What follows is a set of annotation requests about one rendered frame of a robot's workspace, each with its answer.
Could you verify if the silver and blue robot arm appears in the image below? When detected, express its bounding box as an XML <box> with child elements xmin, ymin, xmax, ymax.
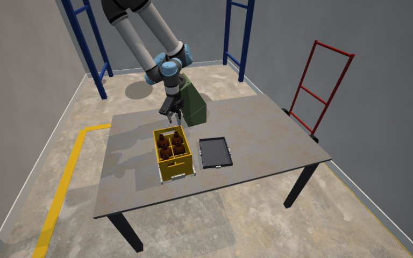
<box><xmin>101</xmin><ymin>0</ymin><xmax>193</xmax><ymax>95</ymax></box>

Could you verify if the yellow crate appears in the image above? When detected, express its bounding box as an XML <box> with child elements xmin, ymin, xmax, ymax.
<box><xmin>154</xmin><ymin>128</ymin><xmax>193</xmax><ymax>182</ymax></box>

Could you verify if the brown glass bottle with beige label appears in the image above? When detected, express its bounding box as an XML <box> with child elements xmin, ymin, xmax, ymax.
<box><xmin>162</xmin><ymin>154</ymin><xmax>174</xmax><ymax>166</ymax></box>

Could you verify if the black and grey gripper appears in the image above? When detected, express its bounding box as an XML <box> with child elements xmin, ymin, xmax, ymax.
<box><xmin>166</xmin><ymin>89</ymin><xmax>184</xmax><ymax>126</ymax></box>

